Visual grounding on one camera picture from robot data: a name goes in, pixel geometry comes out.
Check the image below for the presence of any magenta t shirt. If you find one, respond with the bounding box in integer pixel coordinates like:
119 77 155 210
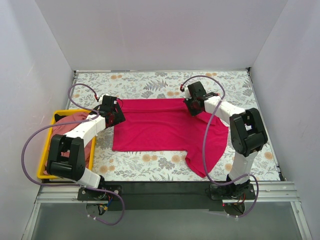
112 98 229 178

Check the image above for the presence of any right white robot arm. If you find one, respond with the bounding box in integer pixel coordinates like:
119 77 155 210
180 81 268 199

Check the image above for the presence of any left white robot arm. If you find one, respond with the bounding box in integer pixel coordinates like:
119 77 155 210
46 95 126 200

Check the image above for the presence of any black garment in bin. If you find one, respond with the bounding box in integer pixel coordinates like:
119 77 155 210
54 113 66 123

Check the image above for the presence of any salmon pink t shirt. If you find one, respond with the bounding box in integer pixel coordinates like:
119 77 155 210
38 110 89 179

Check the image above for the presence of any yellow plastic bin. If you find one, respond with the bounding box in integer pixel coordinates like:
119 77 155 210
37 109 96 180

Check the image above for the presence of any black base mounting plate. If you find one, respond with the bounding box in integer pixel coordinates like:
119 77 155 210
77 181 256 213

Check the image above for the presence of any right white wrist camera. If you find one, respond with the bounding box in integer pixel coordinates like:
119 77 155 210
179 84 191 99

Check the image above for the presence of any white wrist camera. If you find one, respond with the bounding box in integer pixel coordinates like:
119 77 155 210
94 94 105 104
179 84 191 99

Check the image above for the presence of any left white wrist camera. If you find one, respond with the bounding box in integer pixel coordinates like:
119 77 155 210
94 94 105 104

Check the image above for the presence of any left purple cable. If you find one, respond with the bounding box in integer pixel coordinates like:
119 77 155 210
21 83 126 225

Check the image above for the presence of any purple cable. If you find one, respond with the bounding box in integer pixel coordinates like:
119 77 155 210
21 83 126 225
179 74 260 219

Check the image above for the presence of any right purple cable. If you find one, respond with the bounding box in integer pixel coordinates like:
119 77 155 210
179 74 260 219

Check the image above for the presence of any aluminium frame rail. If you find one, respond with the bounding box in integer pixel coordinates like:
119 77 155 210
36 181 301 203

